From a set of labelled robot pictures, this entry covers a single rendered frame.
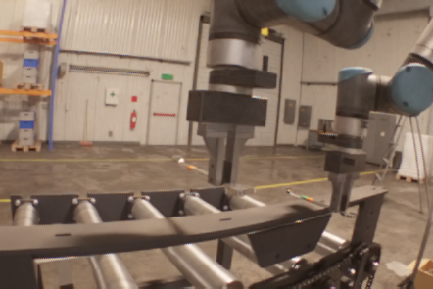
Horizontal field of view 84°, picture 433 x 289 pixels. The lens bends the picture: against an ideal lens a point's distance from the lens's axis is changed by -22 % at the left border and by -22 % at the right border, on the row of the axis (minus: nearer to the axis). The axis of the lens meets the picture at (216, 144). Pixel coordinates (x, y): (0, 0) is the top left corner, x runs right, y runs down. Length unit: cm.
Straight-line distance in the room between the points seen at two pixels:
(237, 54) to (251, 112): 10
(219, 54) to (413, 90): 36
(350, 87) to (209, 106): 38
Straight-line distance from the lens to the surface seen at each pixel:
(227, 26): 47
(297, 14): 40
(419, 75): 59
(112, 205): 155
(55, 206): 152
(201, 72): 1082
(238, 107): 48
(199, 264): 97
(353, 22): 50
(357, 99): 71
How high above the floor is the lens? 139
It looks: 7 degrees down
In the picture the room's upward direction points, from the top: 5 degrees clockwise
